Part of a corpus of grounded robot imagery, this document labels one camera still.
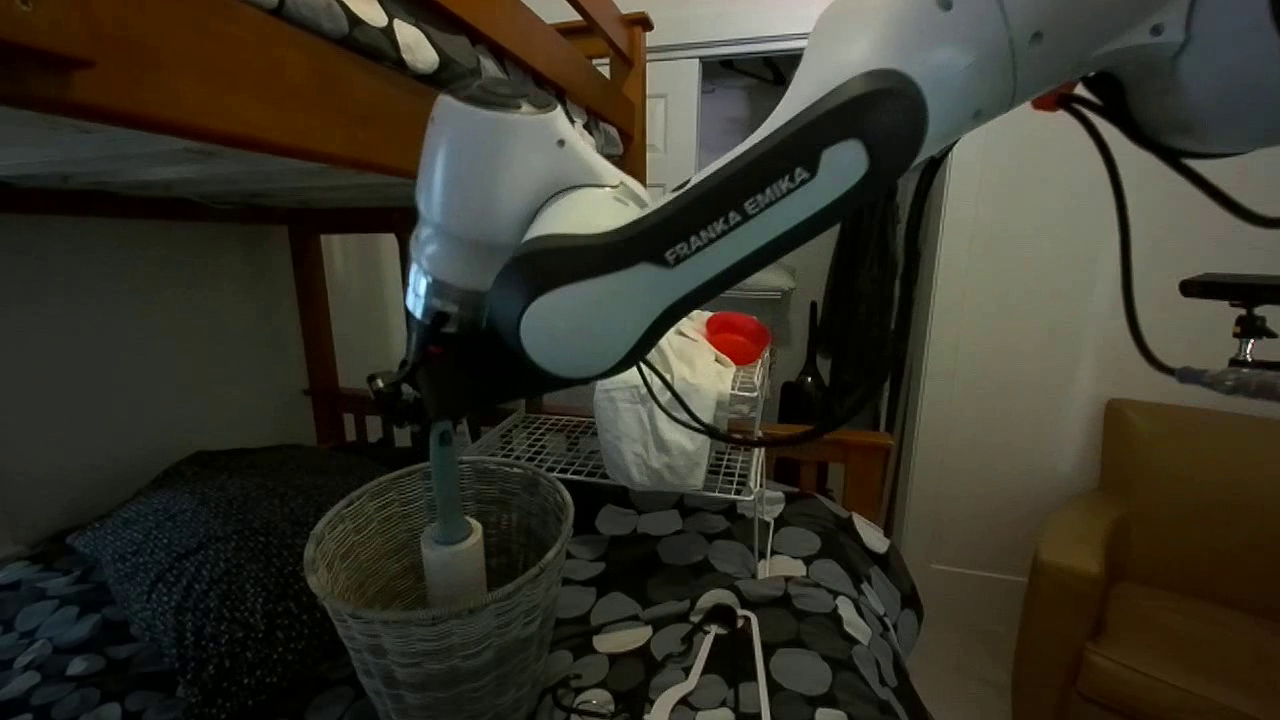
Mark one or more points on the lint brush teal handle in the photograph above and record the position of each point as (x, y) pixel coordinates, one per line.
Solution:
(450, 541)

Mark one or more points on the wooden bunk bed frame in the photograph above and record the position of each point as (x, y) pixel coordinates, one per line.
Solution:
(341, 82)

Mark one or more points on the white wire shelf rack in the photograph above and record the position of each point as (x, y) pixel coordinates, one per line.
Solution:
(573, 453)

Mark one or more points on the white cloth on rack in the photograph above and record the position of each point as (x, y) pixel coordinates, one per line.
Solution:
(646, 417)

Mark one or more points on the dark patterned pillow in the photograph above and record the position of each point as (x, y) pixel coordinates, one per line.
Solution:
(208, 571)

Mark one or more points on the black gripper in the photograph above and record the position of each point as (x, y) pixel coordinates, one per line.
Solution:
(453, 368)

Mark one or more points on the tan leather armchair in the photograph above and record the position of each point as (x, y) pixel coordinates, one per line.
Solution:
(1158, 588)

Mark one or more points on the white plastic clothes hanger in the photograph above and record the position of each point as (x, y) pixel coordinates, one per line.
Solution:
(728, 641)

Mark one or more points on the pebble pattern bed cover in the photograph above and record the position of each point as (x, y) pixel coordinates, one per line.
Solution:
(835, 606)

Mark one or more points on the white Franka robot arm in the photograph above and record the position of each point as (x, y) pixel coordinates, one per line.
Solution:
(543, 267)

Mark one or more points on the grey woven laundry basket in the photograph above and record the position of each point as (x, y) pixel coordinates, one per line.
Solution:
(444, 631)

